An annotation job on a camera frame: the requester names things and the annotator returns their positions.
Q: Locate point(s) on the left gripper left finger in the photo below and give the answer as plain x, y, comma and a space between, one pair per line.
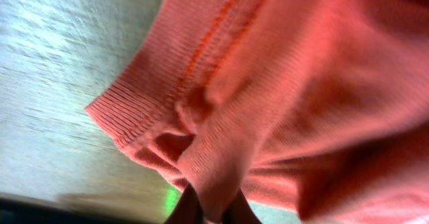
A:
187, 210

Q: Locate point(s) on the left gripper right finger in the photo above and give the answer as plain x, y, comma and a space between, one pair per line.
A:
239, 212

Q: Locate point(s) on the orange t-shirt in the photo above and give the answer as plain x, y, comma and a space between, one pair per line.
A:
315, 106

